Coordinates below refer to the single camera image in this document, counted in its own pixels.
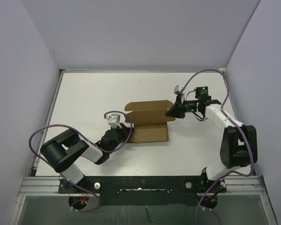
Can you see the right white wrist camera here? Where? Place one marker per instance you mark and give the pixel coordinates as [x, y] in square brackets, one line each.
[178, 91]

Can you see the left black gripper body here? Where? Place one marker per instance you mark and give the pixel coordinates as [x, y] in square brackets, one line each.
[122, 135]

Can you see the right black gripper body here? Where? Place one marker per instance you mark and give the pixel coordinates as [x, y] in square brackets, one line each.
[190, 106]

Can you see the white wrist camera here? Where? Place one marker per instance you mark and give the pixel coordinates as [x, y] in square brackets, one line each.
[113, 120]
[178, 91]

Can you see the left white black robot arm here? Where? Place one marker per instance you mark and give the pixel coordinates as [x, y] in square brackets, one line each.
[62, 151]

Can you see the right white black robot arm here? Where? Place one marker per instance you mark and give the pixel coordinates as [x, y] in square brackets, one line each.
[239, 141]

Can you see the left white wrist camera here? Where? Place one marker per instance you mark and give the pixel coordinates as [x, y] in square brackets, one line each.
[113, 120]

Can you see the brown cardboard box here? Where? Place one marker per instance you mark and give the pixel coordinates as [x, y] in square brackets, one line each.
[149, 120]

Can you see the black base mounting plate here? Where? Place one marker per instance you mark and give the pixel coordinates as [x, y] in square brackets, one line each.
[148, 190]

